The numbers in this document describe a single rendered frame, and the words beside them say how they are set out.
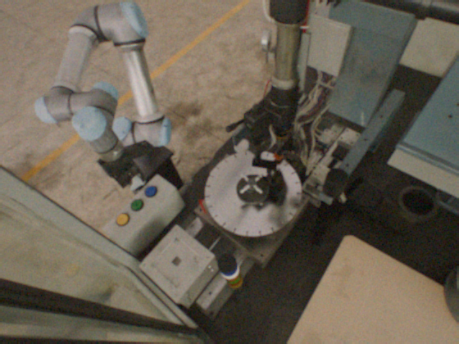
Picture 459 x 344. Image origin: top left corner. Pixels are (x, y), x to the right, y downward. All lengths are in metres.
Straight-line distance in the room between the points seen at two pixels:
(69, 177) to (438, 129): 2.44
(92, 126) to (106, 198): 1.59
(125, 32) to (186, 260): 0.80
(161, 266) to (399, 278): 0.80
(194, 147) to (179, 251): 1.44
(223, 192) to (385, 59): 0.61
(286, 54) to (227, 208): 0.51
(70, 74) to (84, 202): 1.54
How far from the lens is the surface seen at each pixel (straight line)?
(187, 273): 0.97
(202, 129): 2.43
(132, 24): 1.12
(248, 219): 0.94
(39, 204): 0.68
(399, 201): 1.04
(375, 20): 0.63
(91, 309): 0.43
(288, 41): 0.69
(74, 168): 2.65
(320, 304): 1.09
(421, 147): 0.66
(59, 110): 0.92
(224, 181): 1.01
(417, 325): 1.17
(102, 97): 0.87
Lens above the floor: 1.82
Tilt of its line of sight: 58 degrees down
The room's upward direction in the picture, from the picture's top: 12 degrees counter-clockwise
